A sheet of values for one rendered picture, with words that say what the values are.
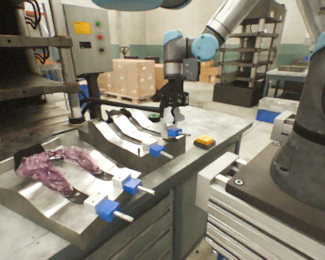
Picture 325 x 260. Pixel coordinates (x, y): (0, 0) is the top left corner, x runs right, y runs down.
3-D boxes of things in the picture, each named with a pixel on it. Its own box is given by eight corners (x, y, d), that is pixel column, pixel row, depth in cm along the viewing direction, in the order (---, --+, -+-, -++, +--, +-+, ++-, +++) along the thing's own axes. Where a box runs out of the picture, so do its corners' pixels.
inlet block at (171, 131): (194, 140, 77) (194, 127, 76) (186, 143, 73) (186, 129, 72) (169, 135, 86) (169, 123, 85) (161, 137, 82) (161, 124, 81)
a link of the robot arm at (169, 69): (158, 64, 75) (173, 65, 81) (158, 76, 76) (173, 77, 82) (174, 62, 70) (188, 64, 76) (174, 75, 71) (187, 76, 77)
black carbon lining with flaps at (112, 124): (167, 138, 87) (167, 118, 84) (138, 151, 77) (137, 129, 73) (120, 120, 109) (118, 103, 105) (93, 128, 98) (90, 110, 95)
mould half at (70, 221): (142, 186, 69) (140, 158, 64) (83, 250, 47) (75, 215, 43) (46, 154, 89) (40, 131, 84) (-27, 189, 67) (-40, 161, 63)
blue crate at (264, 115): (297, 121, 356) (300, 109, 347) (292, 128, 327) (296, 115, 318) (261, 114, 392) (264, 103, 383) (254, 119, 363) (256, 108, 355)
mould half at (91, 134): (185, 152, 90) (186, 124, 85) (142, 177, 73) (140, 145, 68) (121, 125, 122) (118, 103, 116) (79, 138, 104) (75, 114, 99)
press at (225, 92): (270, 96, 539) (290, 6, 458) (250, 108, 431) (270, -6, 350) (236, 91, 595) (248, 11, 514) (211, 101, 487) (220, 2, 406)
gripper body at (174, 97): (176, 109, 72) (176, 75, 70) (160, 108, 78) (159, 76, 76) (189, 107, 78) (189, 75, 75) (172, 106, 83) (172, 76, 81)
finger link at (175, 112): (183, 130, 80) (180, 108, 77) (173, 128, 84) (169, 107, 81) (188, 127, 82) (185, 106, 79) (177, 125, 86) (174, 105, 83)
